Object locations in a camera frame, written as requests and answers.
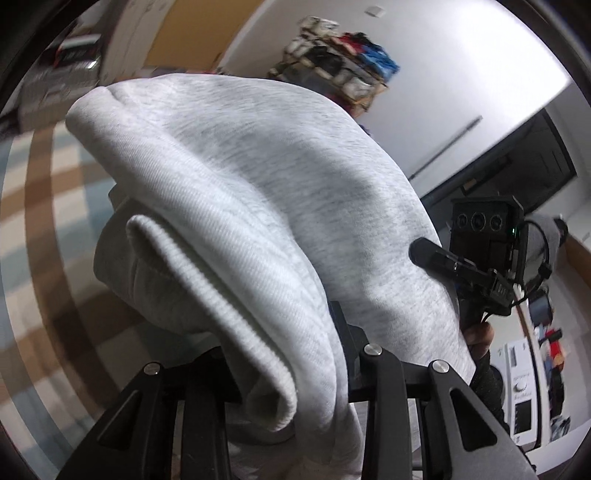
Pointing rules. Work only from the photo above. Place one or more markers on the wooden door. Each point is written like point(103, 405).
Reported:
point(194, 32)

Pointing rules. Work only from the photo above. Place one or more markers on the plaid bed sheet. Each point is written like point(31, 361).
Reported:
point(51, 230)

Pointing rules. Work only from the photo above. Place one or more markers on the dark wall rod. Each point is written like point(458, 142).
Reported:
point(445, 148)

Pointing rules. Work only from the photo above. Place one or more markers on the white washing machine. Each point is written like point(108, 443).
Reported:
point(521, 369)

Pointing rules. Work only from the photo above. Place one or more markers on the black framed screen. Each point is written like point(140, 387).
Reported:
point(531, 152)

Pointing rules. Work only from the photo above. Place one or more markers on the grey hanging garment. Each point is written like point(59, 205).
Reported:
point(551, 230)

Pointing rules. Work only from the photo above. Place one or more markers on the light grey sweatshirt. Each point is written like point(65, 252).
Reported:
point(277, 184)

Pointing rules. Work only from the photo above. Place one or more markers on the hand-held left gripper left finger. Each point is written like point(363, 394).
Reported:
point(203, 406)

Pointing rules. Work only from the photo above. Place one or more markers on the white wall switch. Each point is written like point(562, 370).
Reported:
point(375, 11)

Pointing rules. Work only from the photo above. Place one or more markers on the person's right hand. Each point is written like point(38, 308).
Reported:
point(478, 339)

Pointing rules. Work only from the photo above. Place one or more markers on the red cloth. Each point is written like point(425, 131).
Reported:
point(554, 346)

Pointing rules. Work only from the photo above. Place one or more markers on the wooden shoe rack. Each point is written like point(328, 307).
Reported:
point(323, 60)

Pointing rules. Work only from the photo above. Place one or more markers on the grey storage case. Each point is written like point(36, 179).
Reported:
point(64, 78)

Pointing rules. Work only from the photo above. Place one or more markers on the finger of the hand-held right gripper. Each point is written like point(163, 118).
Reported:
point(434, 257)

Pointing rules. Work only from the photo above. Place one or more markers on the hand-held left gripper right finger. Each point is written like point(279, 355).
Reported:
point(358, 364)

